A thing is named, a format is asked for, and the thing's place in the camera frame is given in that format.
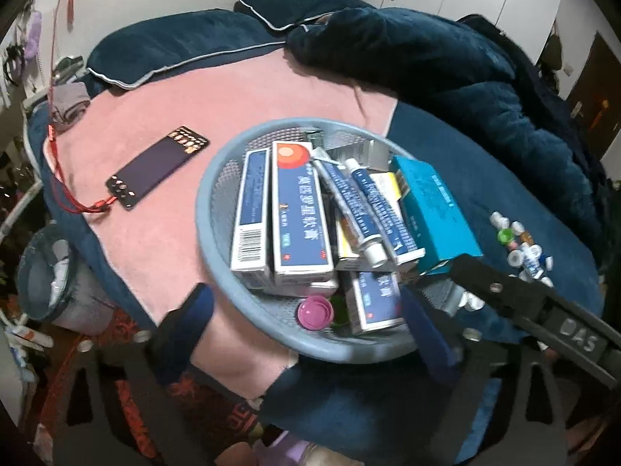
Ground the brown door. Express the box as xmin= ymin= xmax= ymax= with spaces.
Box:
xmin=565 ymin=31 xmax=621 ymax=161

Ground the red patterned rug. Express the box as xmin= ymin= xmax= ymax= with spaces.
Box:
xmin=43 ymin=311 xmax=272 ymax=466

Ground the dark blue bedsheet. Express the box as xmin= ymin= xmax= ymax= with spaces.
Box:
xmin=26 ymin=102 xmax=605 ymax=466

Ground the pink towel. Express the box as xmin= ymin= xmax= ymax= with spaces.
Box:
xmin=43 ymin=51 xmax=403 ymax=399

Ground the teal medicine box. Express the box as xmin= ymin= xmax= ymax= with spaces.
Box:
xmin=390 ymin=155 xmax=484 ymax=273

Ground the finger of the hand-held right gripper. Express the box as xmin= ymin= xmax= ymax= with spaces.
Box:
xmin=449 ymin=254 xmax=550 ymax=324

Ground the narrow white blue medicine box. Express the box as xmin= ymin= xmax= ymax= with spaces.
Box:
xmin=230 ymin=150 xmax=271 ymax=275

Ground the blue mesh basket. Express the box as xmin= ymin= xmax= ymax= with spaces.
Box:
xmin=195 ymin=117 xmax=469 ymax=364

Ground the magenta bottle cap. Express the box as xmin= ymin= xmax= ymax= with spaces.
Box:
xmin=297 ymin=296 xmax=335 ymax=331

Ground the small white blue medicine box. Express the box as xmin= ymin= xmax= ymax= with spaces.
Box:
xmin=347 ymin=272 xmax=406 ymax=336

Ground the grey cloth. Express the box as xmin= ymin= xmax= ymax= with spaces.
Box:
xmin=51 ymin=82 xmax=90 ymax=124

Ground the purple hanging ornament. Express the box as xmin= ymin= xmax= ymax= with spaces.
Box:
xmin=24 ymin=12 xmax=42 ymax=69

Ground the dark blue pillow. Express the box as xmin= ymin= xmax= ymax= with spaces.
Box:
xmin=235 ymin=0 xmax=374 ymax=32
xmin=86 ymin=10 xmax=292 ymax=90

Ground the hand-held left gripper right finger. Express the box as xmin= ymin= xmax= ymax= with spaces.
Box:
xmin=400 ymin=289 xmax=568 ymax=466

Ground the silver foil box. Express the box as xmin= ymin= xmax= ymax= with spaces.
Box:
xmin=323 ymin=137 xmax=391 ymax=170

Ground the dark blue duvet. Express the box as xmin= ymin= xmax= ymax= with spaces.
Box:
xmin=286 ymin=7 xmax=612 ymax=253

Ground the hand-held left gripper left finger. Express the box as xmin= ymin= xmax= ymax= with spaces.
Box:
xmin=51 ymin=282 xmax=217 ymax=466

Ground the red charging cable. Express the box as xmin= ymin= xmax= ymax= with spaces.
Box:
xmin=45 ymin=0 xmax=120 ymax=214

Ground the pile of white bottle caps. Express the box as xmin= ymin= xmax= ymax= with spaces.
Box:
xmin=444 ymin=211 xmax=556 ymax=314

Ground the white blue ointment tube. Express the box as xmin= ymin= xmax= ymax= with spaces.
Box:
xmin=345 ymin=158 xmax=424 ymax=262
xmin=310 ymin=150 xmax=390 ymax=266

